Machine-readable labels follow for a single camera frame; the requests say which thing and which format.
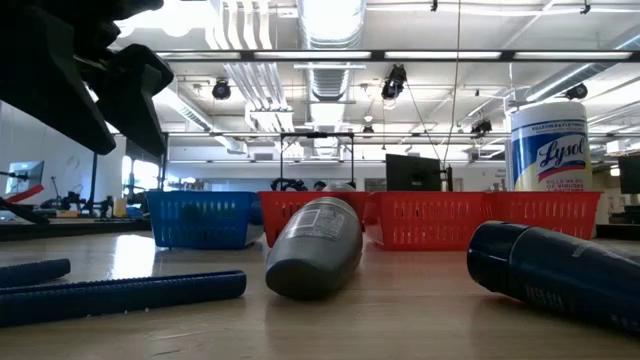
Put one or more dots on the Lysol wipes canister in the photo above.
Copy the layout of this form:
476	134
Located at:
550	150

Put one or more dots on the red plastic basket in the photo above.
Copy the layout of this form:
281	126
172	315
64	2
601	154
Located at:
540	215
272	210
425	220

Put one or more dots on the red bar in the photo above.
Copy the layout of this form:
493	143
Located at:
27	193

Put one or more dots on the person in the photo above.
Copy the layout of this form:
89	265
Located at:
320	186

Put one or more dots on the black overhead camera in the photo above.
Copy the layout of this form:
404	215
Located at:
395	82

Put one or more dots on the black ceiling camera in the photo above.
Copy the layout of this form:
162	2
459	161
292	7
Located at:
482	126
577	91
221	90

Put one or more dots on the grey travel bottle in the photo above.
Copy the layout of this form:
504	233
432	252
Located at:
315	250
339	187

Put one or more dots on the dark travel tube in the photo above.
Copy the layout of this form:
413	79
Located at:
550	270

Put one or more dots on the black background robot arm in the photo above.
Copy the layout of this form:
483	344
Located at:
289	185

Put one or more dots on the black computer monitor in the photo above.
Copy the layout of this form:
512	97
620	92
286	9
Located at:
412	172
630	175

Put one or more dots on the tilted computer monitor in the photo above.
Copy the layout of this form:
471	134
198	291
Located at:
25	176

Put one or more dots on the blue plastic basket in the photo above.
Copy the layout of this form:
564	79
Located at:
200	220

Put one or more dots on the yellow container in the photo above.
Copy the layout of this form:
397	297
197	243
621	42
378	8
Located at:
120	207

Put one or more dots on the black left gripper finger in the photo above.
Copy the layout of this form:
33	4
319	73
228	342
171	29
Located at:
45	70
135	90

